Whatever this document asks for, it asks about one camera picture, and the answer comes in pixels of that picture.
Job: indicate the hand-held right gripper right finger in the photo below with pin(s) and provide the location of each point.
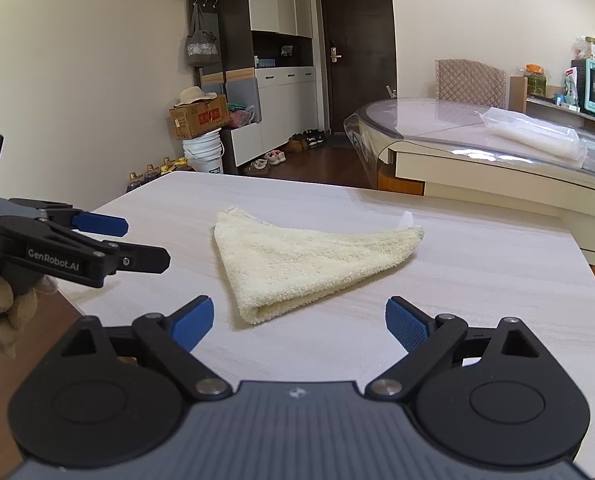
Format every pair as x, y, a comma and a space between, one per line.
407, 322

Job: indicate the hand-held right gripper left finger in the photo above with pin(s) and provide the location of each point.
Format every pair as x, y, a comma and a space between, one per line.
195, 322

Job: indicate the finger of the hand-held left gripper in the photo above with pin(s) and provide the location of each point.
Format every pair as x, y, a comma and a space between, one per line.
102, 224
142, 260

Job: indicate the cream terry towel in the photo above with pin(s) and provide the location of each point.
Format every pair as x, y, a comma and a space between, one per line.
287, 265

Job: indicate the person's left hand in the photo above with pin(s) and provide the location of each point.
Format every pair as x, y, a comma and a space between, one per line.
20, 312

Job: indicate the white plastic bucket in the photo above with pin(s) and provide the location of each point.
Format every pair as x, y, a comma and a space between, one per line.
202, 152

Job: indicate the orange brown box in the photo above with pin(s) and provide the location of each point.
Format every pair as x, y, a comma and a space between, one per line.
402, 182

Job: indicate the cardboard box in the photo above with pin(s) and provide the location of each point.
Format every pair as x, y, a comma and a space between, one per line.
200, 120

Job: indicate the beige slippers pair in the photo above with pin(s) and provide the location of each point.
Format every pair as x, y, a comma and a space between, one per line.
256, 166

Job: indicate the straw hat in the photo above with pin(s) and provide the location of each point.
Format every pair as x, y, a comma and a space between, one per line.
195, 96

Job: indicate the cream dining table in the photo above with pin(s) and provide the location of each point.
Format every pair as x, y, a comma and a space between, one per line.
477, 170

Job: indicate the pink white sneakers pair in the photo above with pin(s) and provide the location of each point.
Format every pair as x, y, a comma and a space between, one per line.
275, 157

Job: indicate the red plastic bag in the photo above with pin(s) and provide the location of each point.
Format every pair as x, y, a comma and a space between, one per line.
241, 116

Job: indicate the brown shoes pair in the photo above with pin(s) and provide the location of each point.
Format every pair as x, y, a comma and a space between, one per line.
297, 143

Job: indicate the grey hanging bag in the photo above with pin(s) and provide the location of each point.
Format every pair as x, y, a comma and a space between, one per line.
202, 45

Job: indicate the black sneakers pair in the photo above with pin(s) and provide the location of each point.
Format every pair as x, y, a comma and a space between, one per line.
315, 137

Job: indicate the white and dark hallway cabinet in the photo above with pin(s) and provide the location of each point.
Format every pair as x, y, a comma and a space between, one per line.
282, 105

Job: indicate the clear plastic package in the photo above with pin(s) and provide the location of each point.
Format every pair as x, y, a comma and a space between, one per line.
532, 135

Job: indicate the blue box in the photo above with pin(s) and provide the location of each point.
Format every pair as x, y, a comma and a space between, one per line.
265, 63

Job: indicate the quilted beige chair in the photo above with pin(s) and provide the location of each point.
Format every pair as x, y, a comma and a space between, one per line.
470, 85

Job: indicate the wooden side shelf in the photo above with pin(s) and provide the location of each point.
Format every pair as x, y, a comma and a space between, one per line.
542, 105

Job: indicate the orange lid jar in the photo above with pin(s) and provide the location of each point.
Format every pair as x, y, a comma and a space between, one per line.
535, 82

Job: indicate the red white package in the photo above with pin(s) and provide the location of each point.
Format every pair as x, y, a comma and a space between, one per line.
571, 85

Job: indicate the dark wooden door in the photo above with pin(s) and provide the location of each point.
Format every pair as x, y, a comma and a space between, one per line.
362, 20

